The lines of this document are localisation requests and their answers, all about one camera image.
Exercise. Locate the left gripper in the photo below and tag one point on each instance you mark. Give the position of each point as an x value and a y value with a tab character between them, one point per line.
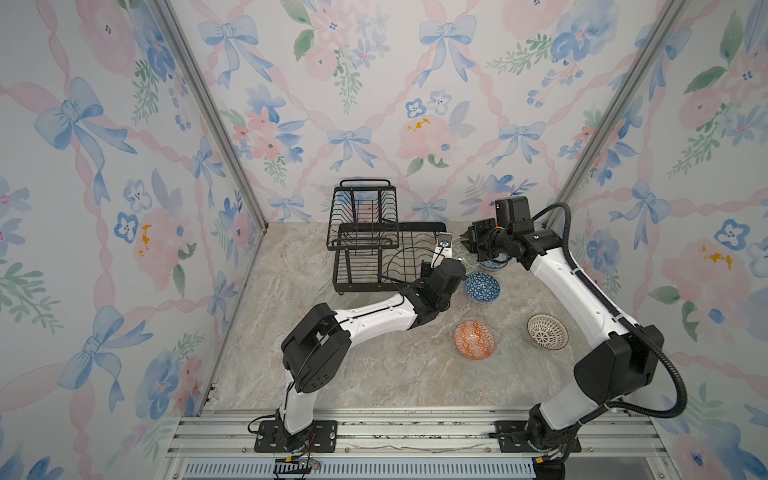
456	264

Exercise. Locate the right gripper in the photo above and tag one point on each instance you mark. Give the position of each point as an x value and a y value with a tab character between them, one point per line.
473	234

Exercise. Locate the black wire dish rack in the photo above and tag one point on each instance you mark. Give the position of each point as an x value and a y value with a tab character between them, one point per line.
364	225

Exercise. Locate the red patterned bowl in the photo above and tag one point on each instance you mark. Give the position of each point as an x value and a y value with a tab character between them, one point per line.
474	340

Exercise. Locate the green patterned bowl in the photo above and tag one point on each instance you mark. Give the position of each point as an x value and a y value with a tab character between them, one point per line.
404	265

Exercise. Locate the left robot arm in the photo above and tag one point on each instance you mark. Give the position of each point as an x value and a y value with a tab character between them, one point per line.
315	349

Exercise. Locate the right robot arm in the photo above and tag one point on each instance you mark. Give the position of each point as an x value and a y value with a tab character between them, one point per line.
623	355

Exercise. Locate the white blue floral bowl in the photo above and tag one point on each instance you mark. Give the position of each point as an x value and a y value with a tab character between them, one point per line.
494	264

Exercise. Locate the dark blue patterned bowl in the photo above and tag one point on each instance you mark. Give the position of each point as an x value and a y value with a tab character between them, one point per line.
482	287

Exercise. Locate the beige lattice bowl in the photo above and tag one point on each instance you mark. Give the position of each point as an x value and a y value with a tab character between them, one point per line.
547	332

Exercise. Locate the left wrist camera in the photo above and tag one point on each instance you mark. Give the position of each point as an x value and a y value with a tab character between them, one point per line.
444	242

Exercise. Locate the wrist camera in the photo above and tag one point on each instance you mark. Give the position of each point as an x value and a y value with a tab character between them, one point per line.
444	242
513	214

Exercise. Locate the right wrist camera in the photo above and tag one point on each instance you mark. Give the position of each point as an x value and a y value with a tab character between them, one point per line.
513	214

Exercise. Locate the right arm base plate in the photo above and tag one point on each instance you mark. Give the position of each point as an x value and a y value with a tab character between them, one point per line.
518	436

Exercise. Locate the aluminium rail frame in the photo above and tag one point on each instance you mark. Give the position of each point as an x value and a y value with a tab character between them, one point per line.
414	443

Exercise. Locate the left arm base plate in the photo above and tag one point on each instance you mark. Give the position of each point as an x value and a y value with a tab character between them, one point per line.
318	437

